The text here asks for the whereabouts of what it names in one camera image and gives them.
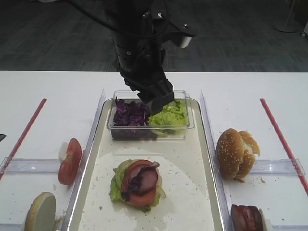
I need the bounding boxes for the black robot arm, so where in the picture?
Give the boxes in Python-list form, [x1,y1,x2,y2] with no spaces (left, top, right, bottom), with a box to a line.
[69,0,174,115]

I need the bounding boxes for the upright tomato slices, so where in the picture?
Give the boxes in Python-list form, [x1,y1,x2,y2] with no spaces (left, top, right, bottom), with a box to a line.
[58,138,82,185]

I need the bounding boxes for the upright bottom bun slice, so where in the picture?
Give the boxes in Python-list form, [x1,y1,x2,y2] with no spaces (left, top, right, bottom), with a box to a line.
[24,192,56,231]

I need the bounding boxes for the sesame bun front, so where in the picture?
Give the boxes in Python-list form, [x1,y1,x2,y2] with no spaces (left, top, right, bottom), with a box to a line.
[216,128,244,179]

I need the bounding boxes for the sesame bun rear torn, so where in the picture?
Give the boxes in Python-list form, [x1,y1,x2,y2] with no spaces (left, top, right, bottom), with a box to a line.
[235,131,260,182]

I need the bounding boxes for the ham slice on stack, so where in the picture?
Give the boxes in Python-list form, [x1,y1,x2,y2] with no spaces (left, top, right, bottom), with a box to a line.
[126,165,158,195]

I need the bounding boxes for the purple cabbage strand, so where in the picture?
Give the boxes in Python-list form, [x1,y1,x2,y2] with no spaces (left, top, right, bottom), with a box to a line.
[121,161,161,202]

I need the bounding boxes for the sliced meat patties row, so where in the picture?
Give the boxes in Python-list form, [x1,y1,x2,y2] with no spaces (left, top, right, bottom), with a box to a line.
[231,204,264,231]

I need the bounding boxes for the upper left clear holder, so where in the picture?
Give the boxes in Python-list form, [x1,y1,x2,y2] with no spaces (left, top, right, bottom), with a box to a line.
[0,142,68,174]

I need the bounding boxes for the clear plastic salad box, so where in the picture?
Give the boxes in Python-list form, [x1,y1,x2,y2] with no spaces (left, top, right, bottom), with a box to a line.
[106,90,194,141]

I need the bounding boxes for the black object at edge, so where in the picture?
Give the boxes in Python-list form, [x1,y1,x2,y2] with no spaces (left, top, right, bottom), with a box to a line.
[0,134,6,141]

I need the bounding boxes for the left red strip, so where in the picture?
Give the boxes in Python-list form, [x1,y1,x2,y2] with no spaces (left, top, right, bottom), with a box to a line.
[0,98,47,179]

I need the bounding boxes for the white metal tray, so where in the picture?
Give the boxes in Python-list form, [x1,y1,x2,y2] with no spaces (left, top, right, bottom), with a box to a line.
[70,99,222,231]

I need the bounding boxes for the tomato slice on stack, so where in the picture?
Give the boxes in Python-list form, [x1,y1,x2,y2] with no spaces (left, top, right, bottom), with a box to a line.
[121,160,158,207]

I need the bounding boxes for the clear holder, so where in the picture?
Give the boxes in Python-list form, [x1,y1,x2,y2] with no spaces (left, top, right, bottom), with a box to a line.
[259,209,308,231]
[0,142,68,174]
[249,159,306,176]

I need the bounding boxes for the lower right clear holder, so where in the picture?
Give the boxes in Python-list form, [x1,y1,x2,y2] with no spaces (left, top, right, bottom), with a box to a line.
[259,209,308,231]

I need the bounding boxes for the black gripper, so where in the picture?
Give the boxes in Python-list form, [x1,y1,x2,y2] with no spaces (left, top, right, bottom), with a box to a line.
[119,48,174,115]

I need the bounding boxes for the floor stand base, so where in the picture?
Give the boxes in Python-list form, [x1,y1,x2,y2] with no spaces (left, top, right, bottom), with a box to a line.
[275,0,299,33]

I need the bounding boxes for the upper right clear holder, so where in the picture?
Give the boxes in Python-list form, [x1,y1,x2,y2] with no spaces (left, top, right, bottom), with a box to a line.
[249,159,306,176]

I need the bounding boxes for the shredded purple cabbage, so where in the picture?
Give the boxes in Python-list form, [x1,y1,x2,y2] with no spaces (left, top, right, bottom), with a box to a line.
[111,98,157,141]

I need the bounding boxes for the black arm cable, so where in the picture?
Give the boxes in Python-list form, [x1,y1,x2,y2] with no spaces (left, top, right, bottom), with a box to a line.
[64,0,174,40]

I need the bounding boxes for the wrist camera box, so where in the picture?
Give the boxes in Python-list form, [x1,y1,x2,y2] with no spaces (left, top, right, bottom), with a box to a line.
[143,11,197,49]

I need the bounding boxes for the red strip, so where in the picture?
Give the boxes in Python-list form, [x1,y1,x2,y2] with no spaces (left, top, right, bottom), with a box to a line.
[0,98,47,179]
[259,98,308,193]

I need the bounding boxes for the lettuce leaf under stack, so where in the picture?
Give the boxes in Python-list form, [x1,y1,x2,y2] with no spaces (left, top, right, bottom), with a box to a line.
[109,159,166,213]

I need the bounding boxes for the green lettuce in box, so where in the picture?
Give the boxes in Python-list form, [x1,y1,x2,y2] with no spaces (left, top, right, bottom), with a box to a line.
[149,100,188,137]

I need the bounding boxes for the right red strip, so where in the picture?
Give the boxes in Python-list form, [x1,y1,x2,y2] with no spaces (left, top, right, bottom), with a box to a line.
[259,98,308,193]

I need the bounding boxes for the left clear divider rail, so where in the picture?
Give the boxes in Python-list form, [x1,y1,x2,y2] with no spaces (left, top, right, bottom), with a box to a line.
[60,90,105,231]

